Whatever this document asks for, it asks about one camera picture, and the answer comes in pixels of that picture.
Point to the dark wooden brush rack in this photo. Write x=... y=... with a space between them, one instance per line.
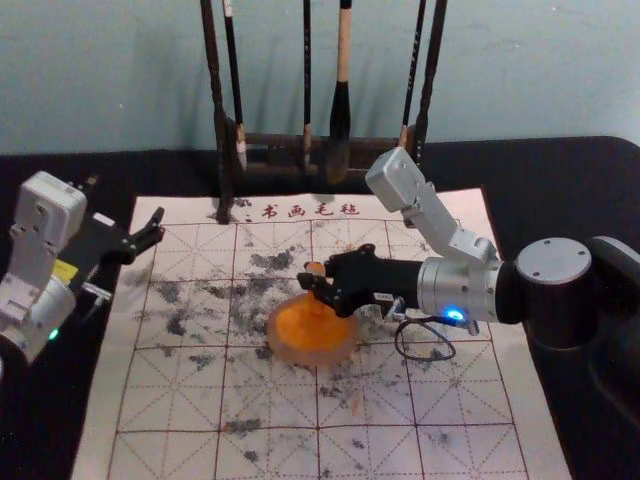
x=220 y=125

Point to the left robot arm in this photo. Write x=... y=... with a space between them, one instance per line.
x=35 y=280

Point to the thin dark brush, white tip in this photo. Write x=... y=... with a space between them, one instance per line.
x=234 y=75

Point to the black table cloth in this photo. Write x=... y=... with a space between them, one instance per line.
x=550 y=170

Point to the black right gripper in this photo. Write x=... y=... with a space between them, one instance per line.
x=380 y=280

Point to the white gridded calligraphy felt mat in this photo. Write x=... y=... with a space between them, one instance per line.
x=200 y=400

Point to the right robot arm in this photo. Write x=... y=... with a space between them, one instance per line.
x=550 y=290

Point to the round orange paste dish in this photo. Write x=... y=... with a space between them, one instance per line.
x=310 y=332

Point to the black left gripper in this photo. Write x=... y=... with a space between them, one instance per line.
x=95 y=250

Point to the thin dark brush, pale ferrule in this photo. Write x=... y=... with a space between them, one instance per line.
x=413 y=75

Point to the thin dark calligraphy brush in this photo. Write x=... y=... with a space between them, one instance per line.
x=306 y=75

